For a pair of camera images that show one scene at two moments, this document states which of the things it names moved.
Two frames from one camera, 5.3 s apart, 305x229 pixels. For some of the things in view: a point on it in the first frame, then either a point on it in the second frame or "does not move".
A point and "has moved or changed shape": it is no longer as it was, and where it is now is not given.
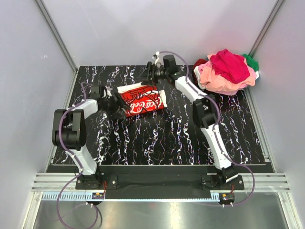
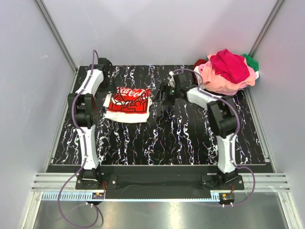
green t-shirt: x=251 y=62 does not move
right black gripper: x=150 y=79 → x=164 y=88
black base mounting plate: x=156 y=178 does not move
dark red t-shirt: x=197 y=63 does not move
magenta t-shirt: x=234 y=67 does not move
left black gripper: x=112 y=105 → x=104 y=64
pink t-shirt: x=211 y=81 does not move
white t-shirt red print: x=139 y=98 has moved or changed shape
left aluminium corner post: x=56 y=35 does not move
